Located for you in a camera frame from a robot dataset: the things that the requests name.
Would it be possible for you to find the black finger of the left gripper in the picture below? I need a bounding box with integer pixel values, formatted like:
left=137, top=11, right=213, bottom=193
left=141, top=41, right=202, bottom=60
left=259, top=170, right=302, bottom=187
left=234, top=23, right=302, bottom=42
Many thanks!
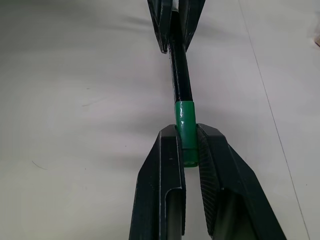
left=146, top=0, right=174, bottom=54
left=177, top=0, right=207, bottom=54

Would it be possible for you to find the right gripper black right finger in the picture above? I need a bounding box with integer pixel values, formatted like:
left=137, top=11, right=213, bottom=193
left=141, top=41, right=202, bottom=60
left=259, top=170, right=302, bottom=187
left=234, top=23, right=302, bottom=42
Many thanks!
left=196, top=123, right=288, bottom=240

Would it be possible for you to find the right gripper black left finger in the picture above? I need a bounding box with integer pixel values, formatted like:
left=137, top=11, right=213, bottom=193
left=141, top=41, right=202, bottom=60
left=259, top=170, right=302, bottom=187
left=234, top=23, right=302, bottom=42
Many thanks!
left=127, top=124, right=187, bottom=240

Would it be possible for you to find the black marker pen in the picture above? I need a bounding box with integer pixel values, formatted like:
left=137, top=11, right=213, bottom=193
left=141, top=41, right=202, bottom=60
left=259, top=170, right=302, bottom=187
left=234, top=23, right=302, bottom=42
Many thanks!
left=167, top=9, right=195, bottom=104

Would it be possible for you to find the green marker cap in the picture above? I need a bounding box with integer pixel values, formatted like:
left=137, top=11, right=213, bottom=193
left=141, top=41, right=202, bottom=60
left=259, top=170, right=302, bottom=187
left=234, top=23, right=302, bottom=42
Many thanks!
left=174, top=100, right=200, bottom=169

